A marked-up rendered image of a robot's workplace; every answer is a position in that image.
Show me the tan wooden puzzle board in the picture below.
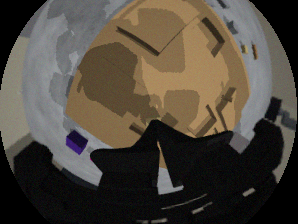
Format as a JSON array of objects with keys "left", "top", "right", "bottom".
[{"left": 65, "top": 0, "right": 250, "bottom": 149}]

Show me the small brown flat block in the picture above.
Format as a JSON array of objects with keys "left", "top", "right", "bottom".
[{"left": 251, "top": 44, "right": 258, "bottom": 60}]

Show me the small tan block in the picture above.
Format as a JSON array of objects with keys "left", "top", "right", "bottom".
[
  {"left": 145, "top": 115, "right": 161, "bottom": 127},
  {"left": 242, "top": 45, "right": 247, "bottom": 55}
]

